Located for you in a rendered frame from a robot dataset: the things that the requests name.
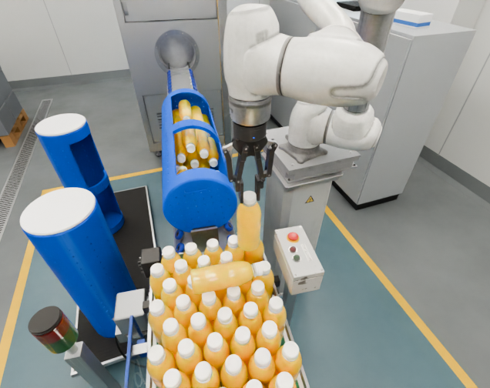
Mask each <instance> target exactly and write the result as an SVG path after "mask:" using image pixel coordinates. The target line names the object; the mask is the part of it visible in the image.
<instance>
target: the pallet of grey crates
mask: <svg viewBox="0 0 490 388"><path fill-rule="evenodd" d="M28 119H29V118H28V116H27V114H26V112H25V110H24V109H23V108H22V107H21V105H20V103H19V101H18V99H17V97H16V95H15V93H14V91H13V90H12V88H11V86H10V85H9V83H8V80H7V78H6V77H5V75H4V73H3V71H2V68H1V66H0V139H1V141H2V142H3V144H4V145H5V147H6V148H8V147H14V146H16V144H17V142H18V140H19V137H20V135H21V134H22V131H23V129H24V128H25V124H26V123H27V121H28Z"/></svg>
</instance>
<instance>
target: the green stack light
mask: <svg viewBox="0 0 490 388"><path fill-rule="evenodd" d="M69 322H70V326H69V330H68V332H67V333H66V334H65V335H64V337H63V338H61V339H60V340H59V341H57V342H55V343H52V344H47V345H45V344H42V345H43V346H44V347H45V348H46V349H47V350H49V351H50V352H51V353H54V354H59V353H64V352H65V351H67V350H69V349H70V348H71V347H72V346H73V345H74V344H75V342H76V340H77V338H78V335H79V333H78V330H77V329H76V327H75V326H74V325H73V324H72V322H71V321H69Z"/></svg>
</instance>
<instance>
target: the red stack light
mask: <svg viewBox="0 0 490 388"><path fill-rule="evenodd" d="M69 326H70V322H69V319H68V317H67V316H66V315H65V314H64V312H63V311H62V319H61V321H60V323H59V324H58V326H57V327H56V328H55V329H54V330H52V331H51V332H49V333H46V334H45V335H41V336H34V335H33V336H34V337H35V338H36V339H37V340H38V341H39V342H40V343H42V344H45V345H47V344H52V343H55V342H57V341H59V340H60V339H61V338H63V337H64V335H65V334H66V333H67V332H68V330H69Z"/></svg>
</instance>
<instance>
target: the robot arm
mask: <svg viewBox="0 0 490 388"><path fill-rule="evenodd" d="M404 1H405V0H358V4H359V6H360V8H361V13H360V18H359V22H358V26H357V31H356V29H355V26H354V23H353V22H352V20H351V19H350V17H349V16H348V15H347V14H346V12H345V11H344V10H343V9H342V8H341V7H340V6H339V5H338V4H337V3H336V2H335V1H334V0H297V2H298V5H299V6H300V8H301V9H302V11H303V12H304V13H305V14H306V15H307V16H308V17H309V19H310V20H311V21H312V22H313V23H314V24H315V25H316V26H317V27H318V28H319V29H320V31H317V32H313V33H310V34H309V35H308V36H307V37H293V36H289V35H285V34H282V33H279V22H278V21H277V17H276V15H275V13H274V11H273V9H272V8H271V7H270V6H269V5H262V4H243V5H238V6H237V7H236V8H234V9H233V10H232V11H231V12H230V14H229V15H228V16H227V22H226V26H225V32H224V40H223V70H224V75H225V80H226V83H227V87H228V92H229V95H228V99H229V107H230V117H231V119H232V121H233V139H232V141H231V143H230V144H228V145H224V144H223V145H222V146H221V148H222V150H223V154H224V155H225V160H226V166H227V177H228V179H229V182H235V190H236V192H238V197H239V200H240V204H241V203H243V180H242V174H243V167H244V163H245V162H246V159H247V157H248V156H254V158H255V162H256V166H257V173H258V175H257V174H256V175H255V193H256V195H257V201H260V189H262V188H263V182H264V181H265V178H266V177H271V173H272V168H273V162H274V152H275V150H276V149H277V147H278V149H281V150H283V151H284V152H286V154H288V155H289V156H291V157H292V158H293V159H295V160H296V161H297V163H299V164H304V163H305V162H306V161H308V160H311V159H314V158H317V157H318V156H323V155H326V154H327V152H328V151H327V150H326V149H324V148H322V147H320V144H327V145H329V146H334V147H337V148H341V149H348V150H354V151H362V150H368V149H371V148H373V147H375V146H376V144H377V142H378V140H379V137H380V135H381V131H382V126H381V122H380V121H379V119H378V118H375V117H374V109H373V108H372V106H371V105H370V102H371V100H372V99H374V98H375V97H376V96H377V94H378V93H379V91H380V89H381V87H382V84H383V82H384V79H385V76H386V74H387V70H388V62H387V60H386V59H385V55H384V52H385V49H386V45H387V43H388V38H389V35H390V32H391V26H392V24H393V21H394V16H395V13H396V11H397V10H398V9H399V8H400V7H401V6H402V5H403V3H404ZM272 95H281V96H286V97H289V98H292V99H296V100H297V103H296V105H295V106H294V108H293V110H292V113H291V115H290V123H289V131H288V134H286V135H285V138H286V140H287V141H288V142H286V143H282V144H279V145H278V144H277V142H276V141H275V139H268V138H267V137H266V134H267V121H268V120H269V118H270V110H271V100H272ZM328 106H332V107H337V108H336V110H333V109H331V108H329V107H328ZM265 145H267V154H266V162H265V169H264V171H263V166H262V162H261V155H260V152H261V151H262V149H263V148H264V146H265ZM233 148H235V150H237V152H238V159H237V166H236V170H235V175H233V167H232V160H231V156H230V155H231V154H232V149H233Z"/></svg>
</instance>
